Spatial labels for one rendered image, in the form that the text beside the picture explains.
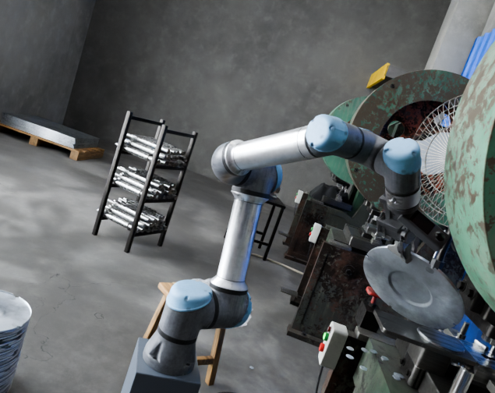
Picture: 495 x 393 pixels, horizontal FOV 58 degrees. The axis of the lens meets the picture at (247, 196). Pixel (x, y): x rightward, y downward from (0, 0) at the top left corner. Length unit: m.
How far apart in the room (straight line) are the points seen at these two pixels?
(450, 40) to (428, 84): 3.97
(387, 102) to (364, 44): 5.48
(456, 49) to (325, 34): 2.32
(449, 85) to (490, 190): 1.88
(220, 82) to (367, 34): 2.53
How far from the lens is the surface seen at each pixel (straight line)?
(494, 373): 1.36
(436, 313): 1.35
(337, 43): 7.96
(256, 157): 1.10
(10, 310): 1.81
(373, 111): 2.55
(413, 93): 2.59
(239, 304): 1.35
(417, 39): 8.19
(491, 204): 0.79
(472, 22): 6.69
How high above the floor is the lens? 1.16
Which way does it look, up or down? 9 degrees down
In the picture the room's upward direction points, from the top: 19 degrees clockwise
